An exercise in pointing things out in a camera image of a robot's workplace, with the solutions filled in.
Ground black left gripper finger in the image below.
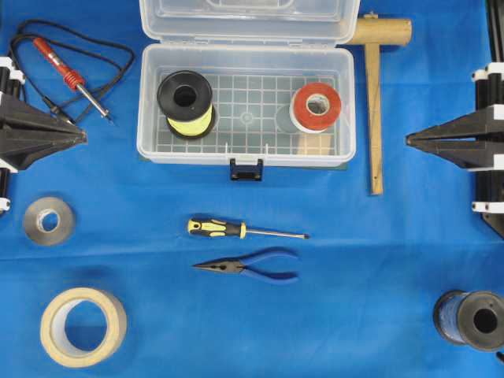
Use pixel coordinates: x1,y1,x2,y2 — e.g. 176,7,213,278
1,135,87,172
1,96,87,140

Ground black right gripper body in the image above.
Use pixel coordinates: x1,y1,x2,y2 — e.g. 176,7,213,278
472,62,503,213

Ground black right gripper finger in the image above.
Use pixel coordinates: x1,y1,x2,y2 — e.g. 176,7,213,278
406,138,495,169
406,106,495,143

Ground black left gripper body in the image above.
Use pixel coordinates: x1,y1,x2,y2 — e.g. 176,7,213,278
1,56,25,214

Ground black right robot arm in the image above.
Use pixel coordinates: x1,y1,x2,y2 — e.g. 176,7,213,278
406,1,503,216

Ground clear tool box lid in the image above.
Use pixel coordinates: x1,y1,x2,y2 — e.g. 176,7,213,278
139,1,360,47

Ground clear plastic tool box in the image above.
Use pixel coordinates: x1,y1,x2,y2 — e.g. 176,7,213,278
137,43,356,168

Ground dark blue box latch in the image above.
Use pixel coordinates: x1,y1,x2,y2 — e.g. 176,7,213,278
229,158,264,181

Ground red soldering iron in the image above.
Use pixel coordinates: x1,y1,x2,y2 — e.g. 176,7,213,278
33,37,112,122

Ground grey tape roll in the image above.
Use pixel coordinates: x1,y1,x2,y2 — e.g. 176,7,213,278
23,197,76,246

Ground wooden mallet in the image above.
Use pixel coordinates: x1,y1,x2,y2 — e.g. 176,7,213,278
348,13,413,195

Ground blue table cloth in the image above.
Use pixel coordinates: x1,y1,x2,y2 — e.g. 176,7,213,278
1,1,503,377

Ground red tape roll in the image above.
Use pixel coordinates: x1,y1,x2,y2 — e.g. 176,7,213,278
289,82,342,134

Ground beige masking tape roll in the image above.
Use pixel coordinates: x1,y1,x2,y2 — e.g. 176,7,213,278
39,287,128,369

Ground yellow black screwdriver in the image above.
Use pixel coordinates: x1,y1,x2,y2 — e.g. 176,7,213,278
187,218,309,239

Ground blue needle-nose pliers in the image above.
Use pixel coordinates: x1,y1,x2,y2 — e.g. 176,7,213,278
191,249,299,286

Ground black spool blue wire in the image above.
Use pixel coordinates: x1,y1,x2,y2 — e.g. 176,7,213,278
432,289,504,353

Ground black spool yellow wire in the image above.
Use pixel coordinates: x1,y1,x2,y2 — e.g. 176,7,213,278
156,69,217,139

